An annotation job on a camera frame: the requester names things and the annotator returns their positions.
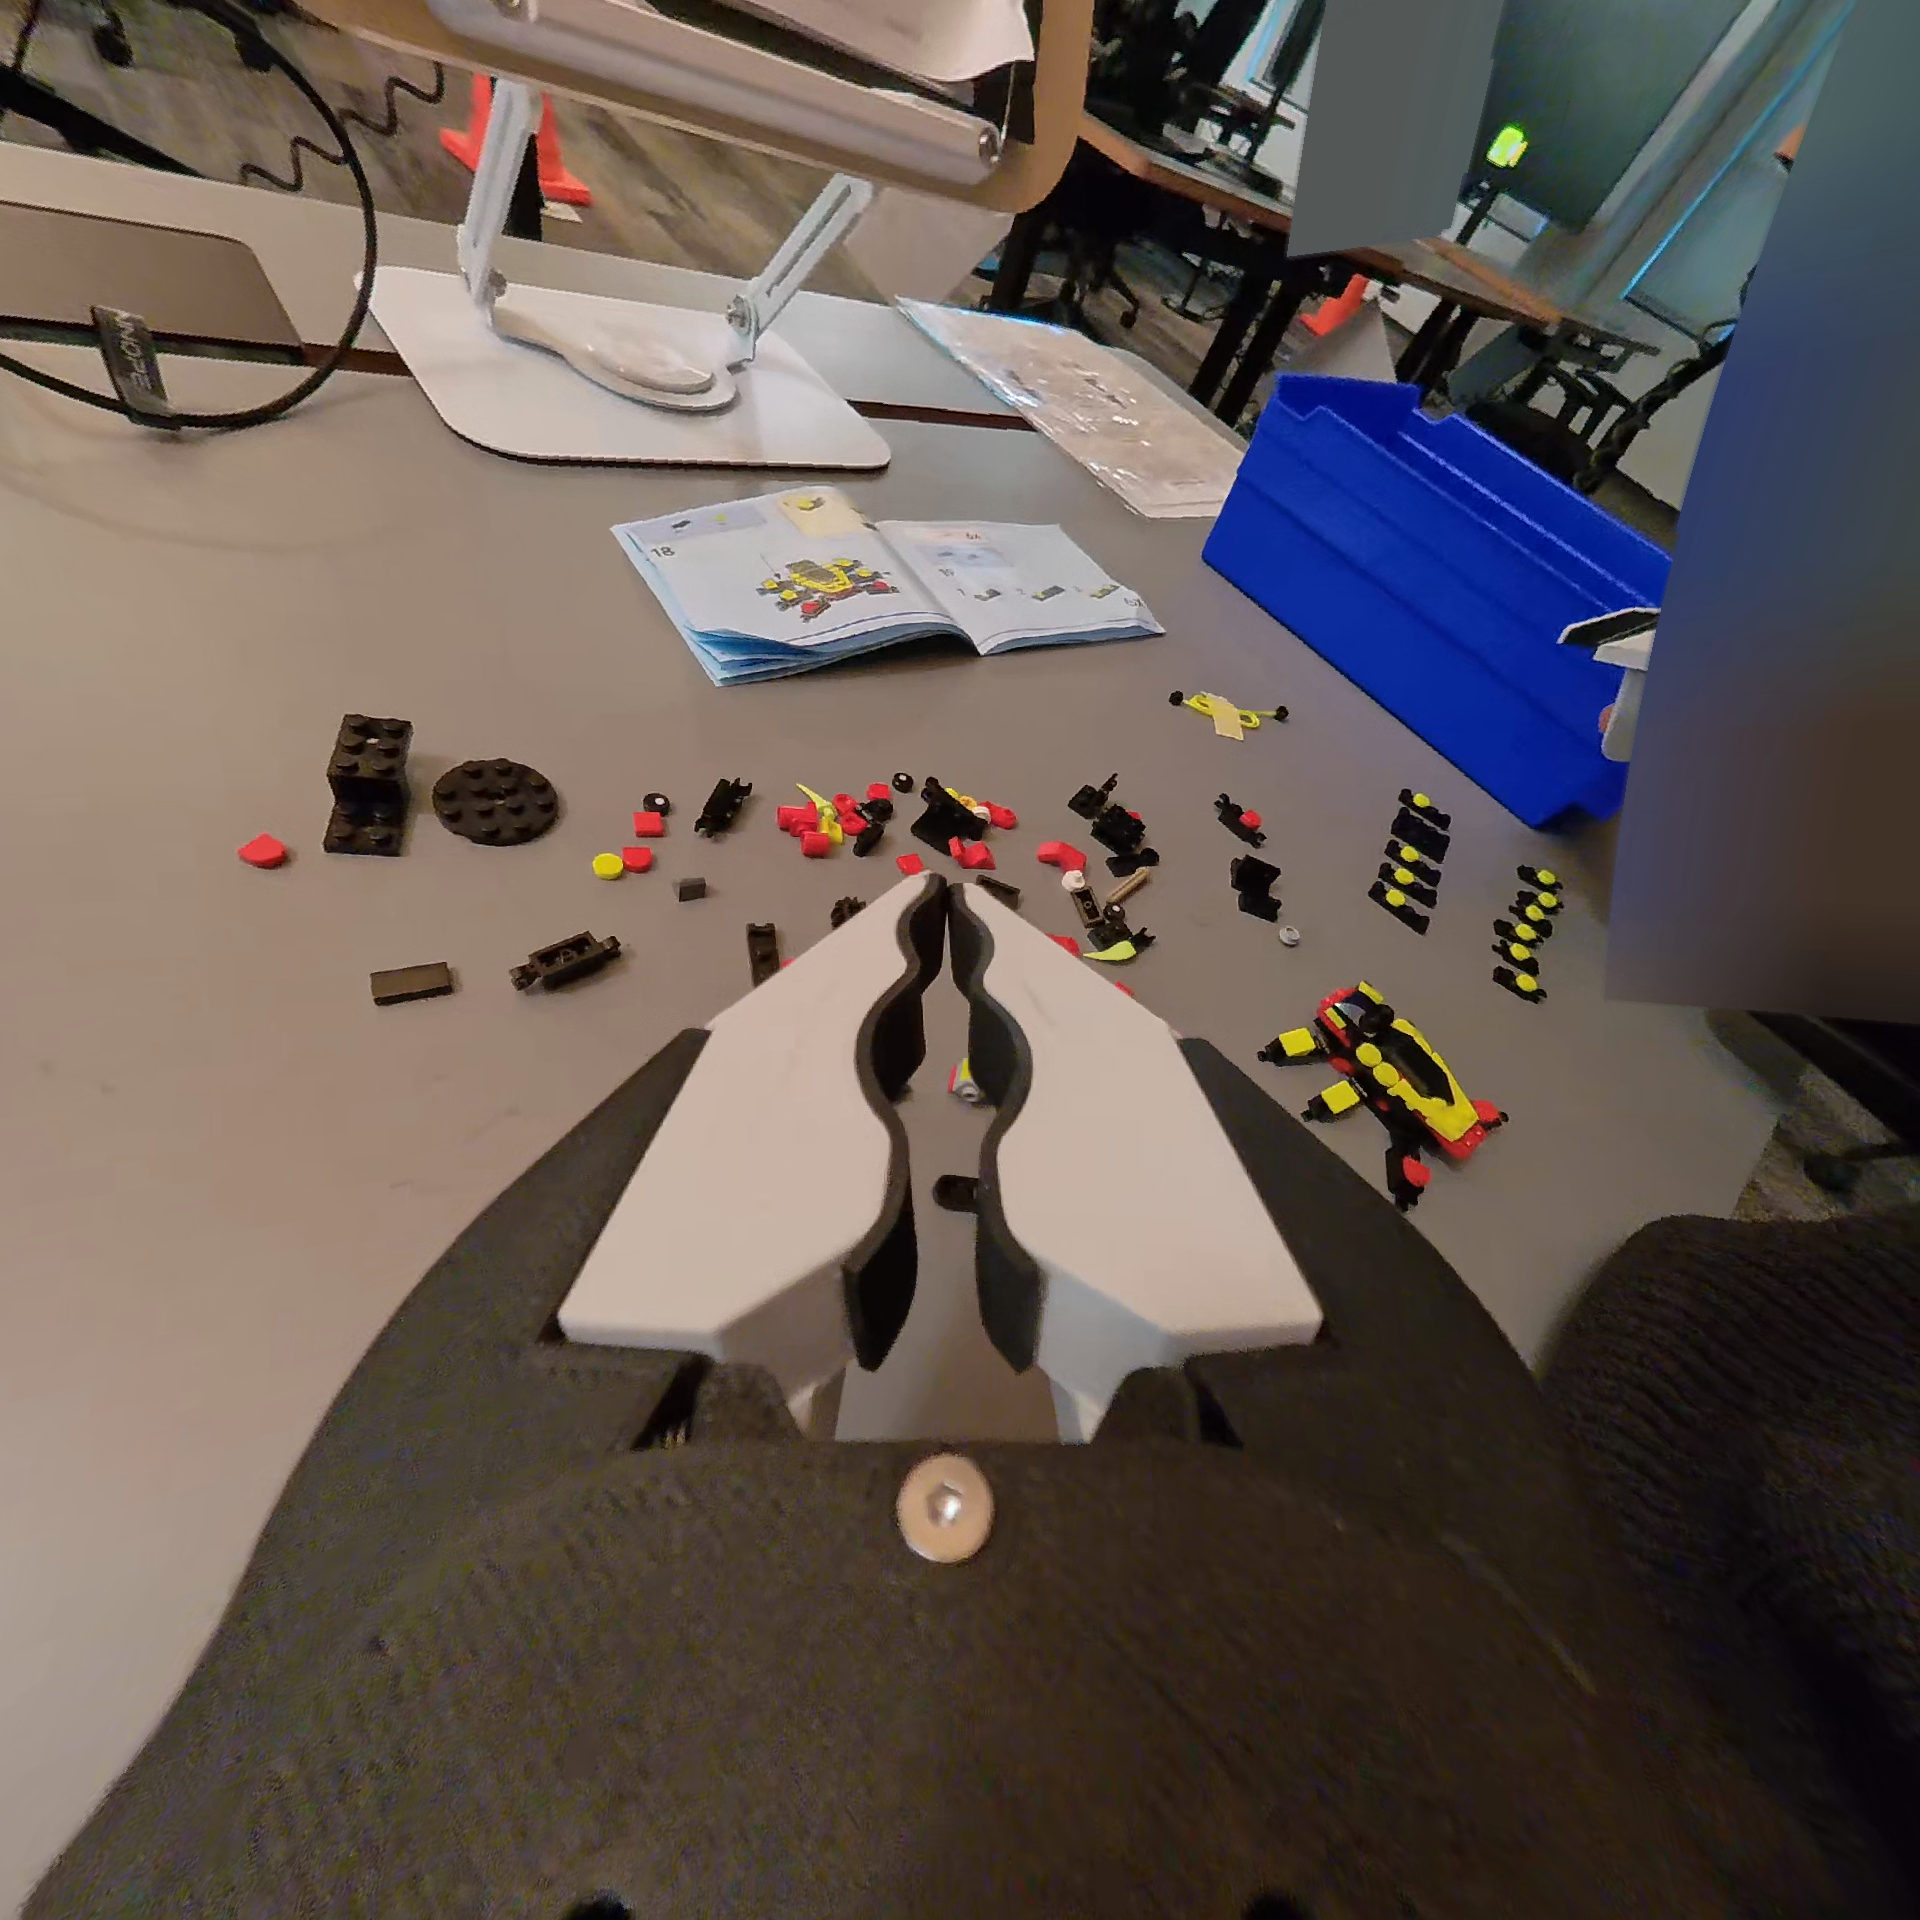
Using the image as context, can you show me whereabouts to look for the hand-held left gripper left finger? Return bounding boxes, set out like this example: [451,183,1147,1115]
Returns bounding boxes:
[558,872,949,1440]

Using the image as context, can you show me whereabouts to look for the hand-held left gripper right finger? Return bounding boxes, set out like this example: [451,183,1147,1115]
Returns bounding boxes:
[948,884,1325,1446]

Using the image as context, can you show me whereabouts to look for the yellow black lego spider model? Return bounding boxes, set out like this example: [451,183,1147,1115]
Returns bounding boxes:
[1256,981,1510,1209]

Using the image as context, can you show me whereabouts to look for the pile of lego pieces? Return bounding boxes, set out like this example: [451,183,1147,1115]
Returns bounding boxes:
[587,764,1304,977]

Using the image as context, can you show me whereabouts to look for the group of black yellow-studded lego legs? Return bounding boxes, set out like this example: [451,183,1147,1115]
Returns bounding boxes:
[1367,786,1565,1004]

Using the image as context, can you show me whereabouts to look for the black round lego plate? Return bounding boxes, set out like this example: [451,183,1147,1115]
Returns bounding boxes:
[432,754,566,851]

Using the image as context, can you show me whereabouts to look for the black stacked lego bricks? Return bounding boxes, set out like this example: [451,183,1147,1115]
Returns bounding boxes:
[323,712,415,858]

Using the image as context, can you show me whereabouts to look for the blue lego instruction booklet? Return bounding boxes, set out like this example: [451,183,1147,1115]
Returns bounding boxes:
[612,486,1166,689]

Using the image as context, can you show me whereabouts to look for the person's dark knit clothing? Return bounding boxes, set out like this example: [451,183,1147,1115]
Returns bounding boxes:
[1543,1213,1920,1920]

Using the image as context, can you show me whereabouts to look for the blue plastic bin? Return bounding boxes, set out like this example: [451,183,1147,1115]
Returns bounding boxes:
[1202,373,1673,829]

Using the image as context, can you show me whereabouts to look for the black office chair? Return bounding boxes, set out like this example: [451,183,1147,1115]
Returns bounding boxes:
[1745,1011,1920,1193]
[1476,322,1667,489]

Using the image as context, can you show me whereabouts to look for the white laptop stand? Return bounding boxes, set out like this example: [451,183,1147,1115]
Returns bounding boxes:
[353,0,1008,470]

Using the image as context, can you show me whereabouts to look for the clear plastic bag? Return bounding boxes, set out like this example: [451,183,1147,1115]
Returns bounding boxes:
[895,293,1253,519]

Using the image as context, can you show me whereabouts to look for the wooden desk black legs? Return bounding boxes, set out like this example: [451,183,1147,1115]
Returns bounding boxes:
[1075,111,1300,429]
[1350,239,1608,391]

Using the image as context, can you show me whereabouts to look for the dark flat electronic device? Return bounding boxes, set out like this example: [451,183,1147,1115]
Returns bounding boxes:
[0,197,311,361]

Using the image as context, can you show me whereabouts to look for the black cable strap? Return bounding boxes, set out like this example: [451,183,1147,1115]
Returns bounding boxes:
[90,306,169,432]

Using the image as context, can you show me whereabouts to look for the black cable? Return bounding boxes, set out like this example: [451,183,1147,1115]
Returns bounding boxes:
[0,0,377,437]

